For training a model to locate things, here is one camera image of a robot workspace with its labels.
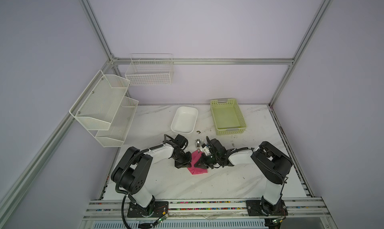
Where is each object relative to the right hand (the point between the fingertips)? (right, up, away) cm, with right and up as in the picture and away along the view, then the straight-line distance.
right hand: (193, 167), depth 85 cm
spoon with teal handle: (+3, +12, +11) cm, 16 cm away
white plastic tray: (-7, +27, +24) cm, 36 cm away
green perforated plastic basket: (+26, +30, +30) cm, 50 cm away
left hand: (-2, 0, +2) cm, 2 cm away
